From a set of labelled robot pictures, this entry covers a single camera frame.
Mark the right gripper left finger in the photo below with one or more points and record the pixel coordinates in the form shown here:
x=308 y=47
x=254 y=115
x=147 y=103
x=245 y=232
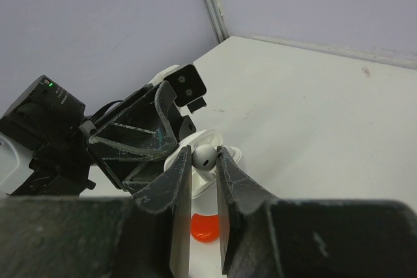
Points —
x=146 y=235

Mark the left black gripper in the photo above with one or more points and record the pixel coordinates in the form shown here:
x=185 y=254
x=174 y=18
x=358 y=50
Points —
x=129 y=143

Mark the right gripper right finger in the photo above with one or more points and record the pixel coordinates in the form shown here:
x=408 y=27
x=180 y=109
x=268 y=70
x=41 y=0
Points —
x=262 y=235

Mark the orange round charging case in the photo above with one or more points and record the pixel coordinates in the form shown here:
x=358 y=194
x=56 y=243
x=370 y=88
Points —
x=205 y=228

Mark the white earbud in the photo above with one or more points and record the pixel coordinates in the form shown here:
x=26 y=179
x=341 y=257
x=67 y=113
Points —
x=204 y=160

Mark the white round charging case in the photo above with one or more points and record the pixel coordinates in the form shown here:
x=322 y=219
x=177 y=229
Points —
x=203 y=137

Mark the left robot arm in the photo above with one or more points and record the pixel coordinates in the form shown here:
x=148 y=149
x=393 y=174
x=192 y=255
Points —
x=44 y=114

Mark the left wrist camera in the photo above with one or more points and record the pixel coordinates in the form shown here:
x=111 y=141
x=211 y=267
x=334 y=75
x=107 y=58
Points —
x=187 y=84

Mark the left aluminium frame post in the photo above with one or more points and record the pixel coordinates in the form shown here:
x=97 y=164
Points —
x=215 y=14

